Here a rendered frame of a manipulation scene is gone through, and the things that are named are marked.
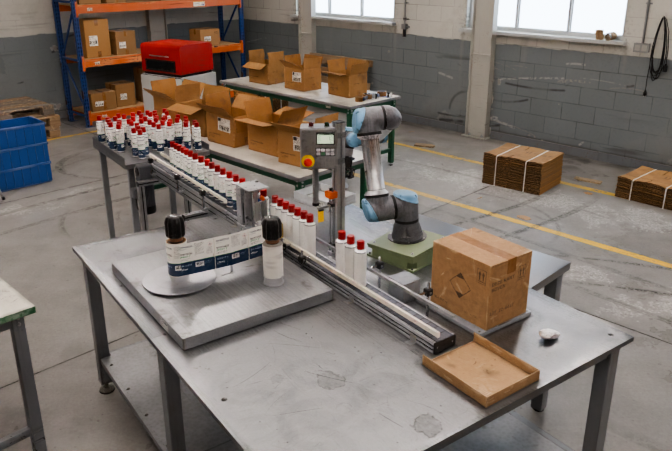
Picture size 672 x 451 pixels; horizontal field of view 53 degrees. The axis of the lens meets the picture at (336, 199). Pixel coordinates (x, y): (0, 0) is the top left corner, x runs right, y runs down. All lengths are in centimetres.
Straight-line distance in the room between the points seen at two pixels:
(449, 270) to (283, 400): 85
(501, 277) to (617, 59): 565
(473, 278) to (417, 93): 702
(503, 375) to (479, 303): 32
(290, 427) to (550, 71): 674
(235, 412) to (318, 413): 26
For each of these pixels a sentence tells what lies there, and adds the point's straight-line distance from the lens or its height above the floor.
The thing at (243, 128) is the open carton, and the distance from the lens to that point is 534.
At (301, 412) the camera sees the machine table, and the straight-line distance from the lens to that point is 222.
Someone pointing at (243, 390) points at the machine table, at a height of 83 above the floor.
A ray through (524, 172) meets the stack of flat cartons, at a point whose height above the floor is 20.
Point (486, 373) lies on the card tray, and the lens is 244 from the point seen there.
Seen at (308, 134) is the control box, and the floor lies 145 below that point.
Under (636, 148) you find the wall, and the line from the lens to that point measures 808.
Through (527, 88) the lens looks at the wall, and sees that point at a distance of 854.
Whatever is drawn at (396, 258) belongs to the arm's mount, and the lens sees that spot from 313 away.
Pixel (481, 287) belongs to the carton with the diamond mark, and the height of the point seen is 102.
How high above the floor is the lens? 218
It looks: 20 degrees down
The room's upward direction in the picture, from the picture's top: straight up
